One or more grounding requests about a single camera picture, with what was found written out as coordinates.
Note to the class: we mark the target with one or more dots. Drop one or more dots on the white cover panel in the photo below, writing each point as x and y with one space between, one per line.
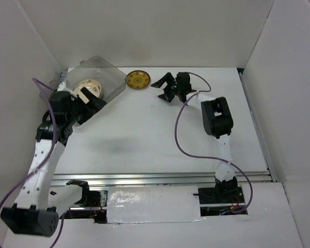
165 204

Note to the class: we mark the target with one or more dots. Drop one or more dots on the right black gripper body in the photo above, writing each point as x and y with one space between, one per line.
176 89

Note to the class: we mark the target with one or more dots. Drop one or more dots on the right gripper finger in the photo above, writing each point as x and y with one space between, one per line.
166 97
167 78

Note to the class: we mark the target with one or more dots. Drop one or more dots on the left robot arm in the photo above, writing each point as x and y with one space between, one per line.
37 208

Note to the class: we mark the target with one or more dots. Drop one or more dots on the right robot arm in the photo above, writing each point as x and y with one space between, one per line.
217 120

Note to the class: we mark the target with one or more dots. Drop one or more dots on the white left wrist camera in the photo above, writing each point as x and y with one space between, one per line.
65 89

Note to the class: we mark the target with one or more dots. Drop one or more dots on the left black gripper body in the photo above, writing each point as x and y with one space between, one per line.
78 105

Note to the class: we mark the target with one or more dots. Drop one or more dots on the clear plastic bin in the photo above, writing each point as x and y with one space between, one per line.
111 78

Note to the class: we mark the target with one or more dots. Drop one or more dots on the yellow patterned plate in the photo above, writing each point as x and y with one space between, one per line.
138 79

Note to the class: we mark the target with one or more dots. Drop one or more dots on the cream plate with black patch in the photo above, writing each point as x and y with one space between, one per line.
92 85

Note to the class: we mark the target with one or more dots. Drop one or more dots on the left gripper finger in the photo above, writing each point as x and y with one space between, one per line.
84 115
94 103

